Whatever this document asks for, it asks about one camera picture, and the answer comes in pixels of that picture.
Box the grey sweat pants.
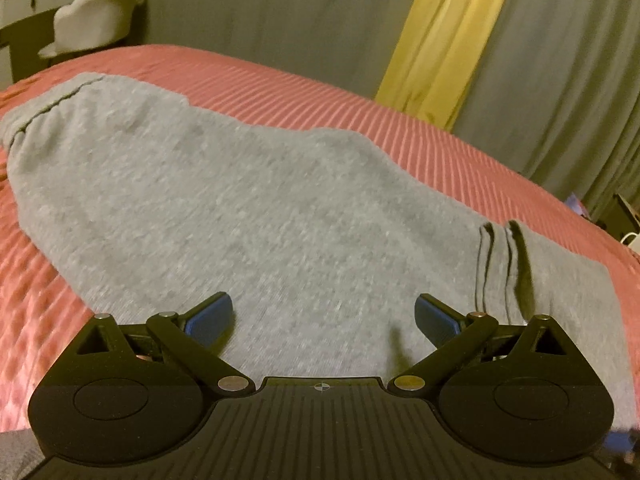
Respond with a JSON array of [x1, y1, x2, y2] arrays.
[[0, 74, 638, 431]]

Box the light grey upholstered chair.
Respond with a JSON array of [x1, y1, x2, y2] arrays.
[[37, 0, 148, 61]]

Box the purple box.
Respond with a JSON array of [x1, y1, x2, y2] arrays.
[[565, 194, 591, 220]]

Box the grey curtain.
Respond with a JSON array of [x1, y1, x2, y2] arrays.
[[144, 0, 432, 102], [450, 0, 640, 221]]

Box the dark nightstand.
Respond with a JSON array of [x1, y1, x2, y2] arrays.
[[597, 192, 640, 241]]

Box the grey desk with drawers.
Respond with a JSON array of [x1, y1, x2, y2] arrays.
[[0, 0, 137, 92]]

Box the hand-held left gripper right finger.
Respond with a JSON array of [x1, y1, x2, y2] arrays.
[[387, 294, 573, 394]]

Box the yellow curtain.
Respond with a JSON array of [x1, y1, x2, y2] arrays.
[[375, 0, 523, 131]]

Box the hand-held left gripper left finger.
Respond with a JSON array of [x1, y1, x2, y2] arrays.
[[72, 291, 253, 395]]

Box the pink ribbed bedspread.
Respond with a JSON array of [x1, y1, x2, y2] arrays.
[[0, 44, 640, 433]]

